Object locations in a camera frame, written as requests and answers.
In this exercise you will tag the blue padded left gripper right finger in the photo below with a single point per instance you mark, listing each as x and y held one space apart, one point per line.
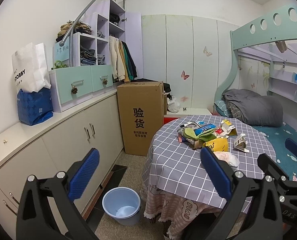
264 216

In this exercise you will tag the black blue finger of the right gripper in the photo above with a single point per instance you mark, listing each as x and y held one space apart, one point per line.
291 145

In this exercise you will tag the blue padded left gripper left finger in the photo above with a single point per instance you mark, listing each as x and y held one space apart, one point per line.
35 218

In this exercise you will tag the blue snack wrapper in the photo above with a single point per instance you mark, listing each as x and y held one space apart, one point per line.
204 129

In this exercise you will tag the yellow white carton box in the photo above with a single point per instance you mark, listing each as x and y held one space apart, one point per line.
226 129

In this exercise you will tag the yellow snack bag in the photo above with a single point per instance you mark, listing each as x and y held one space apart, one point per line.
217 145

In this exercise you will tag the light blue plastic trash bin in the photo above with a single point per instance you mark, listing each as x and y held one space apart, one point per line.
122 204

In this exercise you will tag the teal patterned mattress sheet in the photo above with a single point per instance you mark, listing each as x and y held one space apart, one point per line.
277 137

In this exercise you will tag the grey folded duvet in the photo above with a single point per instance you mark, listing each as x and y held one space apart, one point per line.
254 109

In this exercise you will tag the small white folded carton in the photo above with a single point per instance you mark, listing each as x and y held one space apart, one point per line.
240 143

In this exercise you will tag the long white low cabinet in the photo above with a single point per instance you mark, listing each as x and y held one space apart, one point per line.
53 146

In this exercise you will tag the white plastic bag on table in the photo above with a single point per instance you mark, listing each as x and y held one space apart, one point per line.
228 158

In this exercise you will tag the blue paper gift bag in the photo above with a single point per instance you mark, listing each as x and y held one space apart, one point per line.
34 108

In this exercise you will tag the red storage box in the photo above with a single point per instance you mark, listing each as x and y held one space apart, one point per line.
183 112

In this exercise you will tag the tall brown cardboard box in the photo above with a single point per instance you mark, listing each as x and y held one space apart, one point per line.
141 112

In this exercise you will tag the mint drawer shelf unit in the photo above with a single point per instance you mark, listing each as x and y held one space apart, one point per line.
82 67

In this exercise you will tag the white paper shopping bag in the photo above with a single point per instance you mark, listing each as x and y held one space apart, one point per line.
30 69

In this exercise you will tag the hanging jackets row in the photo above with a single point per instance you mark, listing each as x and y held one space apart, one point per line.
123 66

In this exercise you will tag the grey metal stair handrail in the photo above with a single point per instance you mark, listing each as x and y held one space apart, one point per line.
71 29

